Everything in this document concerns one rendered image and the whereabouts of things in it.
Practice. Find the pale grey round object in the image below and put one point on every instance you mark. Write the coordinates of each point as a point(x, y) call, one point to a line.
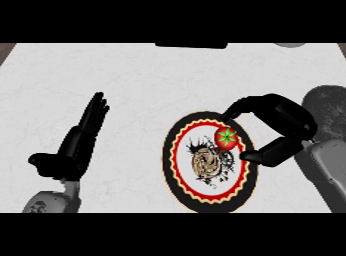
point(289, 44)

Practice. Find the black flat appliance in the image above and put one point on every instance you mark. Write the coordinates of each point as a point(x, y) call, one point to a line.
point(190, 45)

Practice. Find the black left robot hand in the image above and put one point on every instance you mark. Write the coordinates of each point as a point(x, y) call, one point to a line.
point(77, 146)

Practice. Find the red cupcake with green star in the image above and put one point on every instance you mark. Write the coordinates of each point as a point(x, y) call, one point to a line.
point(226, 138)

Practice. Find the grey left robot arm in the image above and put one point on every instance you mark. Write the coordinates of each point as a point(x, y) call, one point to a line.
point(52, 199)

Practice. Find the dark grey pan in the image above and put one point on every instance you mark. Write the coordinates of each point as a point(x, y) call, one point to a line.
point(337, 111)

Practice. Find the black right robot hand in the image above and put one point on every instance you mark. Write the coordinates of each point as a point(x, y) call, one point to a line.
point(283, 133)

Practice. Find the black red patterned plate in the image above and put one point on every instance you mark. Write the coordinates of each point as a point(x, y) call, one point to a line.
point(207, 163)

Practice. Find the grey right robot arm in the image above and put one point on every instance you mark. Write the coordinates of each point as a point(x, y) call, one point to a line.
point(331, 176)

